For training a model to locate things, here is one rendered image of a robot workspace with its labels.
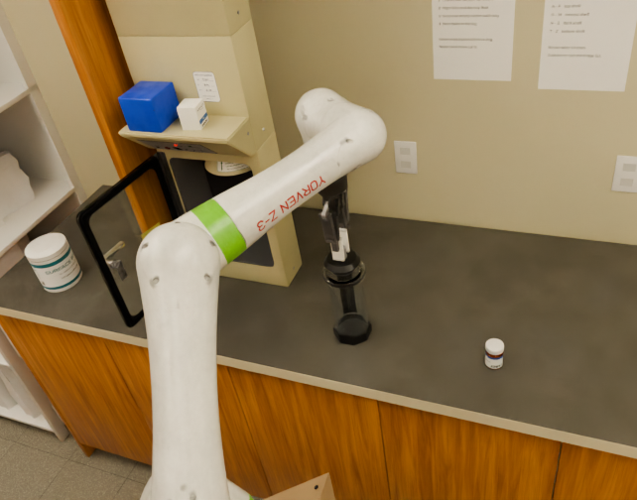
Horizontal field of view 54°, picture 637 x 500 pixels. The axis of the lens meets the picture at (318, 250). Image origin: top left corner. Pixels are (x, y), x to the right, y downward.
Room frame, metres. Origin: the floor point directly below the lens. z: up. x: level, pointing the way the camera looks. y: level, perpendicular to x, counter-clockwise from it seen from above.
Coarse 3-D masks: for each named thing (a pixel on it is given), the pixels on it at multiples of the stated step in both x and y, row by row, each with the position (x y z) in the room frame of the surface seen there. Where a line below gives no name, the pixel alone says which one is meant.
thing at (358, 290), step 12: (360, 264) 1.20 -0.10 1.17; (324, 276) 1.18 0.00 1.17; (336, 276) 1.23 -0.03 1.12; (348, 276) 1.23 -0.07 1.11; (360, 276) 1.16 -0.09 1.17; (336, 288) 1.16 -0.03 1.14; (348, 288) 1.15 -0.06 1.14; (360, 288) 1.16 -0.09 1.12; (336, 300) 1.16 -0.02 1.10; (348, 300) 1.15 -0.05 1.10; (360, 300) 1.16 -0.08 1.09; (336, 312) 1.17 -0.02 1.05; (348, 312) 1.15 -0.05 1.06; (360, 312) 1.16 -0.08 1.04; (336, 324) 1.17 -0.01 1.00; (348, 324) 1.15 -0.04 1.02; (360, 324) 1.15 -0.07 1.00; (348, 336) 1.15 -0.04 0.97
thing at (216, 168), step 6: (210, 162) 1.54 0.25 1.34; (216, 162) 1.52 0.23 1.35; (222, 162) 1.51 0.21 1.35; (210, 168) 1.53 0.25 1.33; (216, 168) 1.52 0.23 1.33; (222, 168) 1.51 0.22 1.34; (228, 168) 1.50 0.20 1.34; (234, 168) 1.50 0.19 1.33; (240, 168) 1.50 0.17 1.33; (246, 168) 1.50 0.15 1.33; (216, 174) 1.51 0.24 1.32; (222, 174) 1.50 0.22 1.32; (228, 174) 1.50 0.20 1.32; (234, 174) 1.49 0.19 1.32
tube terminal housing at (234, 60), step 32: (128, 64) 1.57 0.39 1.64; (160, 64) 1.53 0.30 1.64; (192, 64) 1.48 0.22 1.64; (224, 64) 1.44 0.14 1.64; (256, 64) 1.50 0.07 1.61; (192, 96) 1.50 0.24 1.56; (224, 96) 1.45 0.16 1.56; (256, 96) 1.48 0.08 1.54; (256, 128) 1.45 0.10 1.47; (224, 160) 1.48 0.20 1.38; (256, 160) 1.43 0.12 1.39; (288, 224) 1.49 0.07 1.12; (288, 256) 1.46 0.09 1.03
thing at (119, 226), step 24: (120, 192) 1.43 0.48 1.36; (144, 192) 1.49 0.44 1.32; (96, 216) 1.35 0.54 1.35; (120, 216) 1.40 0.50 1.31; (144, 216) 1.46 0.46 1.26; (168, 216) 1.53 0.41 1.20; (96, 240) 1.33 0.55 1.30; (120, 240) 1.38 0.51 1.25; (96, 264) 1.31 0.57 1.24; (120, 288) 1.33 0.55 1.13; (120, 312) 1.31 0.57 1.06
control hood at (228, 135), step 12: (216, 120) 1.44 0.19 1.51; (228, 120) 1.43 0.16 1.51; (240, 120) 1.41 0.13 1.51; (120, 132) 1.47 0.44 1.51; (132, 132) 1.46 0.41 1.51; (144, 132) 1.44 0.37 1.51; (168, 132) 1.42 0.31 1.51; (180, 132) 1.41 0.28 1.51; (192, 132) 1.40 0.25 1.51; (204, 132) 1.39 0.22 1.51; (216, 132) 1.37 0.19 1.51; (228, 132) 1.36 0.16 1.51; (240, 132) 1.38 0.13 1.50; (144, 144) 1.52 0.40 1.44; (204, 144) 1.38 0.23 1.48; (216, 144) 1.35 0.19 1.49; (228, 144) 1.33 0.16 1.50; (240, 144) 1.37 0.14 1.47; (252, 144) 1.42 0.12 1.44; (252, 156) 1.41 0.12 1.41
